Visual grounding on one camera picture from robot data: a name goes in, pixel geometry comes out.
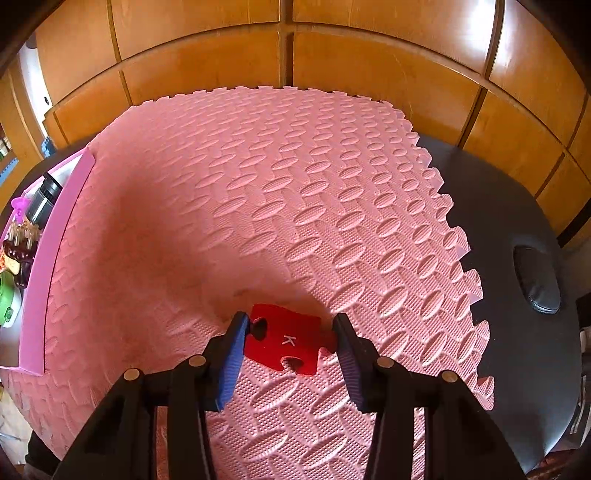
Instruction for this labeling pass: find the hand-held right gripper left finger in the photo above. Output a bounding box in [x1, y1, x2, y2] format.
[55, 311, 252, 480]

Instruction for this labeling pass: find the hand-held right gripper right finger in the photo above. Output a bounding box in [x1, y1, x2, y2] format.
[332, 313, 527, 480]

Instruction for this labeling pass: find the red puzzle piece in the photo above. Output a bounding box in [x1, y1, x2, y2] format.
[243, 303, 337, 377]

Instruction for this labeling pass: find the pink tray with white inside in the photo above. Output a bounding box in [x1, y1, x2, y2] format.
[0, 148, 96, 376]

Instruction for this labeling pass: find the green and white toy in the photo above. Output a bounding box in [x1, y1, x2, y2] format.
[0, 272, 25, 328]

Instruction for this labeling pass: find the brown toy candelabra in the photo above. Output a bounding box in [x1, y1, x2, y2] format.
[2, 219, 42, 287]

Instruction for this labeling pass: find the dark grey plastic bottle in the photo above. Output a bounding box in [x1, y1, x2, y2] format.
[25, 173, 63, 224]

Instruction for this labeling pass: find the pink foam puzzle mat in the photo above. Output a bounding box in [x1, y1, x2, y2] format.
[4, 85, 497, 480]

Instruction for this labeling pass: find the black table face cushion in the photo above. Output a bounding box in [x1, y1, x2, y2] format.
[513, 244, 563, 315]

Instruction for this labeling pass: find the wooden wardrobe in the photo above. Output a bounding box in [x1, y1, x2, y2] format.
[0, 0, 591, 250]

